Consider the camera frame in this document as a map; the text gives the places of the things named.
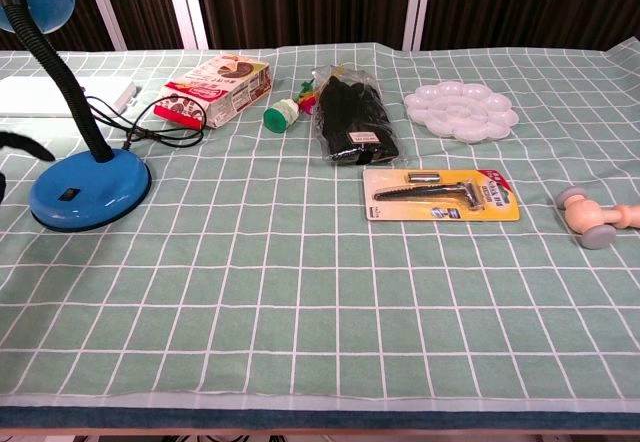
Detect blue gooseneck desk lamp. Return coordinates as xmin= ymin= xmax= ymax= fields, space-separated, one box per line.
xmin=0 ymin=0 xmax=153 ymax=234

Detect green checked tablecloth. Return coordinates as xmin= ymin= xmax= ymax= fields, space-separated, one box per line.
xmin=0 ymin=36 xmax=640 ymax=413

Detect black gloves in clear bag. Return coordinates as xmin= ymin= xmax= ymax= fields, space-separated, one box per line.
xmin=311 ymin=63 xmax=408 ymax=168

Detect green capped small bottle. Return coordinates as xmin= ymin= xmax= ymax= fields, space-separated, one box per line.
xmin=262 ymin=77 xmax=318 ymax=134

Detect razor in yellow blister pack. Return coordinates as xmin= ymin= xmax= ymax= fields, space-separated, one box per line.
xmin=361 ymin=167 xmax=522 ymax=224

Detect red and white snack box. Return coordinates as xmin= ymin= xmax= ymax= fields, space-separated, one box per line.
xmin=152 ymin=51 xmax=274 ymax=131

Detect white flower-shaped paint palette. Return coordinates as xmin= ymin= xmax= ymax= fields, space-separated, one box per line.
xmin=403 ymin=81 xmax=521 ymax=145

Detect dark brown curtain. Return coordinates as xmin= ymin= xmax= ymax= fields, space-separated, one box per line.
xmin=0 ymin=0 xmax=640 ymax=53

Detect blue under cloth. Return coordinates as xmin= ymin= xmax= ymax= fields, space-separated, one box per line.
xmin=0 ymin=404 xmax=640 ymax=434

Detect white power strip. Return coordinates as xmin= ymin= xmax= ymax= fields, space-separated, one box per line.
xmin=0 ymin=77 xmax=139 ymax=120

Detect black power cord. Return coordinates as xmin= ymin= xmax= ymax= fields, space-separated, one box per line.
xmin=82 ymin=93 xmax=207 ymax=150

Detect wide white frame post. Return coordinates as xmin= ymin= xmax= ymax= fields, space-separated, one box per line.
xmin=401 ymin=0 xmax=435 ymax=53
xmin=162 ymin=0 xmax=210 ymax=51

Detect thin white frame post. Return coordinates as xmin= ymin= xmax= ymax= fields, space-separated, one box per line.
xmin=80 ymin=0 xmax=127 ymax=53

